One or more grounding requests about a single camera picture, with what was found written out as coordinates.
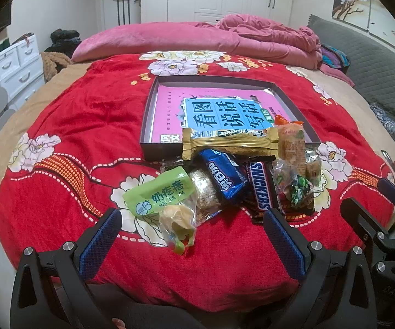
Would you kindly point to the grey padded headboard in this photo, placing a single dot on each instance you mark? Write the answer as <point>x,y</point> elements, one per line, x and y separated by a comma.
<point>372,65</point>

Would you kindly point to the dark clothes pile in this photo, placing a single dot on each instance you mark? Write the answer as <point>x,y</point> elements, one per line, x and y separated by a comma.
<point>64,41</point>

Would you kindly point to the small yellow cake packet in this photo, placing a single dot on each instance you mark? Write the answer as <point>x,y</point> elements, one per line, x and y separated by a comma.
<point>313,167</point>

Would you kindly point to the grey shallow tray box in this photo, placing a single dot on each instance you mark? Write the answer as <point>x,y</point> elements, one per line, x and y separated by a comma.
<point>158,151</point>

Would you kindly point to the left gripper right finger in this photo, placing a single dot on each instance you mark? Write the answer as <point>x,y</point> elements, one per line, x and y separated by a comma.
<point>335,287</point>

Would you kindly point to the white drawer cabinet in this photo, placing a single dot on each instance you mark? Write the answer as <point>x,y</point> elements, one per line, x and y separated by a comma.
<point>21,71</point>

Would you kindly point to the green dark candy packet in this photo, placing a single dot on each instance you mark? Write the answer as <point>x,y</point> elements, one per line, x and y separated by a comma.
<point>292,186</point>

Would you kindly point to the gold wafer bar packet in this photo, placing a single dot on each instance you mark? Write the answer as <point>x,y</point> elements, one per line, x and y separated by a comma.
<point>242,142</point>

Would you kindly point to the floral wall painting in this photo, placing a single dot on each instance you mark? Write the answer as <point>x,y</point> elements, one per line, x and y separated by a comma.
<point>368,15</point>

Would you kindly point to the brown knitted blanket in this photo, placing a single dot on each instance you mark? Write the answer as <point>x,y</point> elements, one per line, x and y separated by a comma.
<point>53,63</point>

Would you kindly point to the pink blue children's book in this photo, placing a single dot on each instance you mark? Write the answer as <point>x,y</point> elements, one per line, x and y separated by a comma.
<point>212,109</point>

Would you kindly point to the green milk snack packet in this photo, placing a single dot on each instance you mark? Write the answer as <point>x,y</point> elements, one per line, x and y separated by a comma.
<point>170,200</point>

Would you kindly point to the Snickers bar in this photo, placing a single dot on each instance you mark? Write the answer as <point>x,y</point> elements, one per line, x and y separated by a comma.
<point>261,181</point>

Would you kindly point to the dark patterned cloth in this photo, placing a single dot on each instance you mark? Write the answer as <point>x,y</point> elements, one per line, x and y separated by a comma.
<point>387,122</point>

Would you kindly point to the pink folded quilt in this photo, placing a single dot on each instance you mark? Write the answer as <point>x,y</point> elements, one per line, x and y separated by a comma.
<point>239,34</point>

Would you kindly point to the blue cookie packet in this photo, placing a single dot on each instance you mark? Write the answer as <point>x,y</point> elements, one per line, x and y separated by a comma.
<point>225,172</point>

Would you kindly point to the clear brown pastry packet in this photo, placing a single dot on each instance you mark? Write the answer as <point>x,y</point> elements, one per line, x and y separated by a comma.
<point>209,203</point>

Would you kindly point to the red floral blanket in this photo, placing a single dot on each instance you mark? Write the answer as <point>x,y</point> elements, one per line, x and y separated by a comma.
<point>82,154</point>

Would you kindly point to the tan bed sheet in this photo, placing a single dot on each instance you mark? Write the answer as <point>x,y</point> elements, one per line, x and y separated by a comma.
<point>22,119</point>

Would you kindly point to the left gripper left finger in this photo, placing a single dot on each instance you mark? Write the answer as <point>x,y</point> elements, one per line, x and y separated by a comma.
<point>35,303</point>

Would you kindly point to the orange rice cracker packet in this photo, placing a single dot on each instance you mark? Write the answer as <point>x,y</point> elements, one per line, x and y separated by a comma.
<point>291,143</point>

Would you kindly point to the colourful striped clothing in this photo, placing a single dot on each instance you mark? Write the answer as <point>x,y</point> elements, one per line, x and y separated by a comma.
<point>335,58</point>

